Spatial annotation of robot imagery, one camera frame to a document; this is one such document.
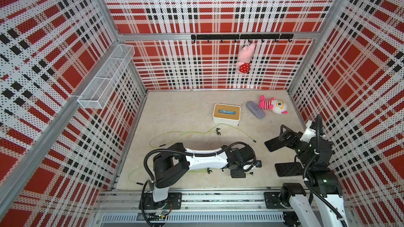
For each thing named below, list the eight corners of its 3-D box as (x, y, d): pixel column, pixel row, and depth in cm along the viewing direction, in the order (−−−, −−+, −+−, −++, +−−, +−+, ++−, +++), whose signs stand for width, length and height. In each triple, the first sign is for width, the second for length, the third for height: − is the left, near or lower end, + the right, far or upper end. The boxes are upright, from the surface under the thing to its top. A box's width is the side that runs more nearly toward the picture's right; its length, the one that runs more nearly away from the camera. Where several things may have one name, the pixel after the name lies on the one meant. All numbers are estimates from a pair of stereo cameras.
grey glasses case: (258, 121, 106) (259, 117, 103) (244, 105, 115) (245, 102, 112) (265, 117, 108) (267, 114, 105) (251, 102, 117) (252, 99, 114)
